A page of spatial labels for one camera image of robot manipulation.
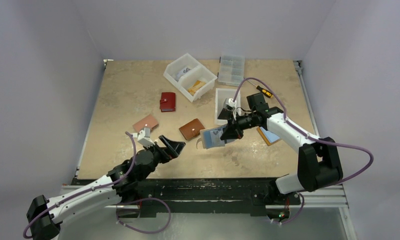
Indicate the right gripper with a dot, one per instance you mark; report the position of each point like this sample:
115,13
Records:
234,124

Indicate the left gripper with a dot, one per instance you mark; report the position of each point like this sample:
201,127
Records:
166,153

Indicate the tan card holder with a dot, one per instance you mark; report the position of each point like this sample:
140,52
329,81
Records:
268,137

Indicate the silver credit card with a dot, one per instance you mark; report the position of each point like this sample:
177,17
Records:
181,73

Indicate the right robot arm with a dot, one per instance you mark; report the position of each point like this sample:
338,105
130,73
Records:
319,163

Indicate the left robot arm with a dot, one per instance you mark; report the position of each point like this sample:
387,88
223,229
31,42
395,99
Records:
46,215

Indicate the brown card holder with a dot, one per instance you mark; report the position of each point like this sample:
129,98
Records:
191,129

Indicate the pink card holder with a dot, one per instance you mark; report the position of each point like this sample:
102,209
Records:
147,122

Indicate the red card holder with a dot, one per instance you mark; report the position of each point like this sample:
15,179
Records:
167,102

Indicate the white small bin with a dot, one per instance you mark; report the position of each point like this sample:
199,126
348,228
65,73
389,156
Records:
220,96

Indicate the yellow black screwdriver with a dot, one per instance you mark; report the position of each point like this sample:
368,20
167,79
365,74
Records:
264,91

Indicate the yellow item in bin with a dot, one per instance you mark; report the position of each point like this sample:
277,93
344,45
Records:
197,86

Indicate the clear compartment organizer box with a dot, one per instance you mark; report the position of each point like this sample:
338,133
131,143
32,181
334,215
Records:
231,70

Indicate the white divided bin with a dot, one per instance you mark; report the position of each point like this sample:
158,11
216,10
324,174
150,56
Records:
198,72

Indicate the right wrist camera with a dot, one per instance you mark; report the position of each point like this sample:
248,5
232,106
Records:
229,106

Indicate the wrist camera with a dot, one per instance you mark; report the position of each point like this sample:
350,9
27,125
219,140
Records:
229,106
143,137

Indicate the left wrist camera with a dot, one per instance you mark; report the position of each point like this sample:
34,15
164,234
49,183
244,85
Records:
143,137

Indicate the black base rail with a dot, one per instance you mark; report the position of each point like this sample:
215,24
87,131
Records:
213,196

